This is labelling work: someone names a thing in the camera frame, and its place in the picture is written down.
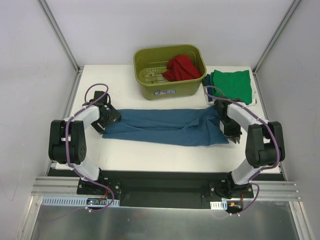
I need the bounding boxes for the folded green t shirt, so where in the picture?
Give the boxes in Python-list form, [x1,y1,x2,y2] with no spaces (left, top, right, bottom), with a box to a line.
[210,70,253,105]

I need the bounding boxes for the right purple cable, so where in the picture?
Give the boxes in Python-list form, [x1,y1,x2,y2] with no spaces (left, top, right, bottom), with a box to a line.
[203,85,281,213]

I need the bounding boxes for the olive green plastic basket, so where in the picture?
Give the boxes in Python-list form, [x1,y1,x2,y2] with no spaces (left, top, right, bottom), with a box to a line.
[133,44,207,100]

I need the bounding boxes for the purple cable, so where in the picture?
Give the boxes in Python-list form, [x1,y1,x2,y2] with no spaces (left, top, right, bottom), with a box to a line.
[203,85,281,213]
[65,83,116,208]

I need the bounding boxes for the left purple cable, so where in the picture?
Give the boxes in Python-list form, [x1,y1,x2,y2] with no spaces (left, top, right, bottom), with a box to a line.
[65,83,116,208]

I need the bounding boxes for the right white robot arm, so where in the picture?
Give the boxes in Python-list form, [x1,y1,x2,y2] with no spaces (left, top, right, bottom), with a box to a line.
[213,98,286,199]

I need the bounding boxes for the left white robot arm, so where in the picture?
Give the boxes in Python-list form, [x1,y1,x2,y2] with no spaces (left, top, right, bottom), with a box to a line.
[48,91,122,195]

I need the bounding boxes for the right aluminium frame post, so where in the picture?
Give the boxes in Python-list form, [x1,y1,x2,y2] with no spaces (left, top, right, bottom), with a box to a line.
[251,0,303,75]

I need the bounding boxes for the left aluminium frame post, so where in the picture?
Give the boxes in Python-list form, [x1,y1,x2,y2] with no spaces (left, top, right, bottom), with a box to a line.
[37,0,84,74]

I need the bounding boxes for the red t shirt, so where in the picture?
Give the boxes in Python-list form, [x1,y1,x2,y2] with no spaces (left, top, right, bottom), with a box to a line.
[162,54,201,82]

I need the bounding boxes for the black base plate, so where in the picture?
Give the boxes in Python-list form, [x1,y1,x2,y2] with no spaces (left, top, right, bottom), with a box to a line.
[76,170,254,209]

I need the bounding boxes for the folded dark blue t shirt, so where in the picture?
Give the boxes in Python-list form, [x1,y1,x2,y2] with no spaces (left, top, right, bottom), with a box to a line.
[202,74,217,105]

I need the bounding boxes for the aluminium frame post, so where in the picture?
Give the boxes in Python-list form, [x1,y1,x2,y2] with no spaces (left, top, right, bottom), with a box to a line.
[251,0,303,75]
[37,0,84,74]

